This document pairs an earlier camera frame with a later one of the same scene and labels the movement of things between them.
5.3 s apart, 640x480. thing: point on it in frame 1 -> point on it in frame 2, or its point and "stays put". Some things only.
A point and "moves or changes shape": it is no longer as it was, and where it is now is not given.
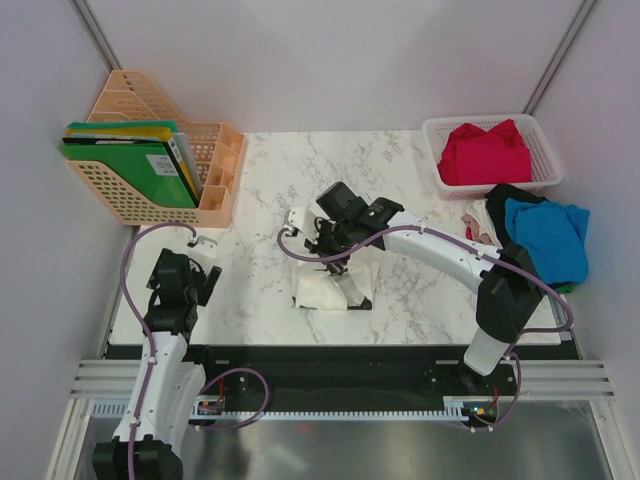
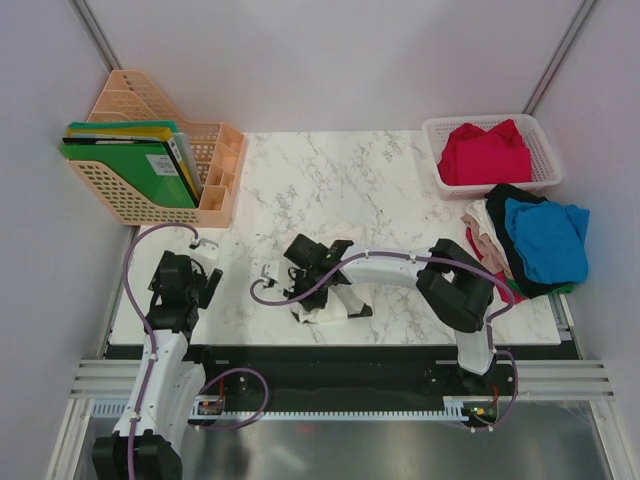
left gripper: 205,281 stays put
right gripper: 320,247 -> 319,301
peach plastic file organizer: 215,147 stays put
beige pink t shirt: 482,224 stays put
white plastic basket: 472,154 stays put
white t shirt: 317,288 moves or changes shape
